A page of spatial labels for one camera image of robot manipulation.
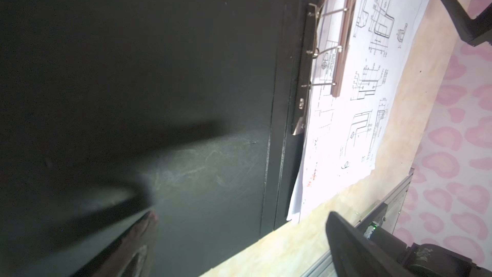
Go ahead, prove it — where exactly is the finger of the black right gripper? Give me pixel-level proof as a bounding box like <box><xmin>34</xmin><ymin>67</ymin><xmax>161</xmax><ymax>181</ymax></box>
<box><xmin>440</xmin><ymin>0</ymin><xmax>491</xmax><ymax>46</ymax></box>

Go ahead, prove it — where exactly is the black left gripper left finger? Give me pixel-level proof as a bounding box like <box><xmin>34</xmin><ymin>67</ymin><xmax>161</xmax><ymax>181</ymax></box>
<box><xmin>73</xmin><ymin>211</ymin><xmax>158</xmax><ymax>276</ymax></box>

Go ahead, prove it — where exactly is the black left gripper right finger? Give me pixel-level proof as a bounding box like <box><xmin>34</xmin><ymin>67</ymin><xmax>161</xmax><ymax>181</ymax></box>
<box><xmin>326</xmin><ymin>212</ymin><xmax>404</xmax><ymax>277</ymax></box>

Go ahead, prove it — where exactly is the technical drawing sheet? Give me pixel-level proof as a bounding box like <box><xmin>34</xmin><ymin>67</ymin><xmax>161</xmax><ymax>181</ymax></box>
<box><xmin>286</xmin><ymin>0</ymin><xmax>429</xmax><ymax>223</ymax></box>

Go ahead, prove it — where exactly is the red black folder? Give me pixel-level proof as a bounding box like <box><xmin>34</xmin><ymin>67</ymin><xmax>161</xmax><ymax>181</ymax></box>
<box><xmin>1</xmin><ymin>0</ymin><xmax>318</xmax><ymax>276</ymax></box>

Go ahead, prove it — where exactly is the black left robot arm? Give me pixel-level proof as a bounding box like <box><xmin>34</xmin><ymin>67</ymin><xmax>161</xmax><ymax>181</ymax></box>
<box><xmin>75</xmin><ymin>211</ymin><xmax>491</xmax><ymax>276</ymax></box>

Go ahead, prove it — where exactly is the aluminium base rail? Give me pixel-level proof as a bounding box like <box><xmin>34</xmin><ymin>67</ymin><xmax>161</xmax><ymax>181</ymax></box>
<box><xmin>302</xmin><ymin>167</ymin><xmax>415</xmax><ymax>276</ymax></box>

